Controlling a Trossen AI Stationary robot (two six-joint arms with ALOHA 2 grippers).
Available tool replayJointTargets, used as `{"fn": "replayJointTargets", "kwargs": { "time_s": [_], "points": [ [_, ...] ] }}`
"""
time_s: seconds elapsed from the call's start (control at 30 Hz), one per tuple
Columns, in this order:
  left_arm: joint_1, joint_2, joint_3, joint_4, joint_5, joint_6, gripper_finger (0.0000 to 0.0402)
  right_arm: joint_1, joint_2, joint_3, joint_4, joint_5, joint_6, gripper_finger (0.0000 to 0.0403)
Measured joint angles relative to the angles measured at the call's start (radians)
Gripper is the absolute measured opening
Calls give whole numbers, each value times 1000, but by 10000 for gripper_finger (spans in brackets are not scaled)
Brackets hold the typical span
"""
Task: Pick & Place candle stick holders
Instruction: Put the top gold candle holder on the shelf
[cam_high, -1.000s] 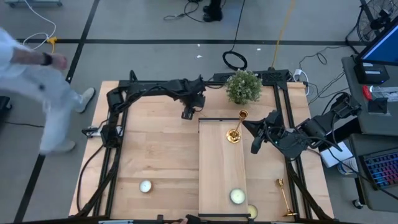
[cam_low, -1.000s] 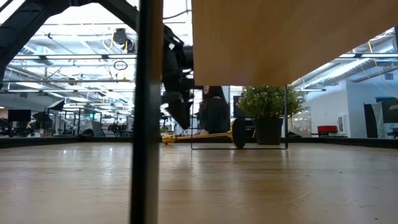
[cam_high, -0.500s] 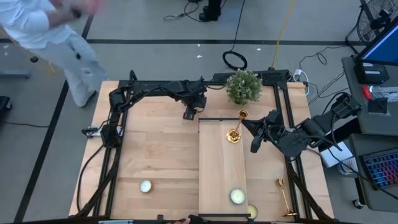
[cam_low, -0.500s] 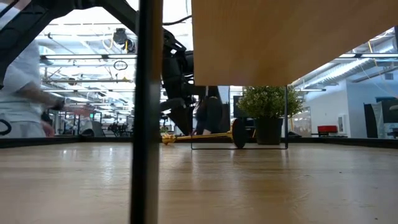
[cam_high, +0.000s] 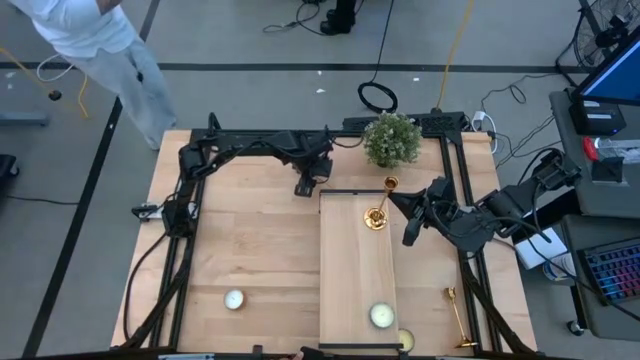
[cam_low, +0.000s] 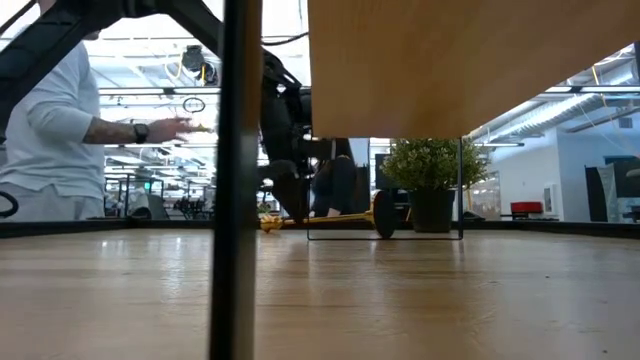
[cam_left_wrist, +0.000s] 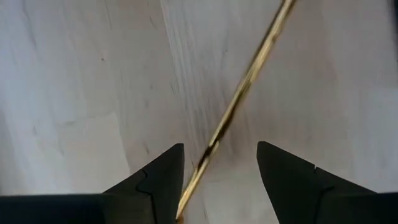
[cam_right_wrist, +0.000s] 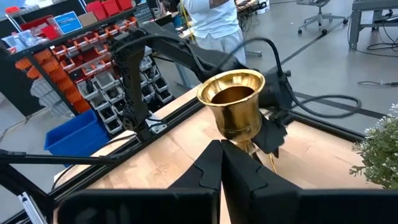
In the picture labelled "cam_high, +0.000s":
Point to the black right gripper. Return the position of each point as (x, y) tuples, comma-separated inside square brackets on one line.
[(442, 212)]

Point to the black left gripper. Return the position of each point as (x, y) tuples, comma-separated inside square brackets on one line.
[(317, 167)]

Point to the gold candlestick holder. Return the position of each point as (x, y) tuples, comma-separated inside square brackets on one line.
[(450, 293), (375, 219)]

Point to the wooden shelf riser black legs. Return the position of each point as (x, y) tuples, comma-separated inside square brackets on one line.
[(350, 270)]

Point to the cream candle dark rim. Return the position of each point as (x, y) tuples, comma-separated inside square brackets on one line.
[(382, 315)]

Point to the white round candle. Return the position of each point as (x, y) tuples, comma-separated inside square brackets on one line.
[(234, 299)]

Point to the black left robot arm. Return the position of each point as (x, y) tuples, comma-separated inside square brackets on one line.
[(240, 140)]

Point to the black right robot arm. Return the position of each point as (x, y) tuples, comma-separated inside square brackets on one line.
[(510, 205)]

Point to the yellow round candle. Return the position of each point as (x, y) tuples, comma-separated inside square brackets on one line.
[(407, 341)]

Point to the green potted plant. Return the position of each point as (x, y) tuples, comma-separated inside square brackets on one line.
[(391, 140)]

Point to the black perforated box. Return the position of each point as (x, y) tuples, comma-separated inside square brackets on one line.
[(440, 123)]

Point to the white power adapter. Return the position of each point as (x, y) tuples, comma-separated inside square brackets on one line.
[(479, 117)]

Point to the white cardboard box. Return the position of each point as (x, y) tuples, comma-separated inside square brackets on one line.
[(542, 250)]

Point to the person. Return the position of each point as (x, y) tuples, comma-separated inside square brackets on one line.
[(90, 30), (340, 17)]

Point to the white and blue item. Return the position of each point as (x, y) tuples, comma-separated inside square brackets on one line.
[(560, 270)]

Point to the person's hand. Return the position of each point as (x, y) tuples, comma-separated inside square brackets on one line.
[(296, 357)]

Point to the small black box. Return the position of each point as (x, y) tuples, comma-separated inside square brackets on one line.
[(607, 170)]

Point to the black label printer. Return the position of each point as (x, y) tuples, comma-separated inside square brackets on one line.
[(595, 122)]

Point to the grey desk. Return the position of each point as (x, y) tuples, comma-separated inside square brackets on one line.
[(612, 192)]

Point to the black caster wheel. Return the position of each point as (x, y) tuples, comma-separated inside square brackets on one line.
[(576, 328)]

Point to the clear plastic item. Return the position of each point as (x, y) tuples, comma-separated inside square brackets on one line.
[(620, 147)]

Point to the backlit computer keyboard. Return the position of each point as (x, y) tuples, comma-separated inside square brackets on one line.
[(617, 272)]

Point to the grey white flat item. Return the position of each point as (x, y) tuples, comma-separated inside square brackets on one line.
[(185, 357)]

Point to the computer monitor blue screen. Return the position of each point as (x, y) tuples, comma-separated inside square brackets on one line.
[(620, 75)]

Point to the black floor fan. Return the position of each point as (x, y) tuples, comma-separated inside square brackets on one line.
[(607, 35)]

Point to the grey furniture foot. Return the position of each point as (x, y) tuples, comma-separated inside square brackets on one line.
[(25, 119)]

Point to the black chair base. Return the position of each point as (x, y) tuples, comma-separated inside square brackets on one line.
[(7, 167)]

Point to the black aluminium rig frame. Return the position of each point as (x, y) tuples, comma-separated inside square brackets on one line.
[(444, 150)]

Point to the small black bracket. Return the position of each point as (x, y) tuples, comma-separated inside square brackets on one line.
[(258, 350)]

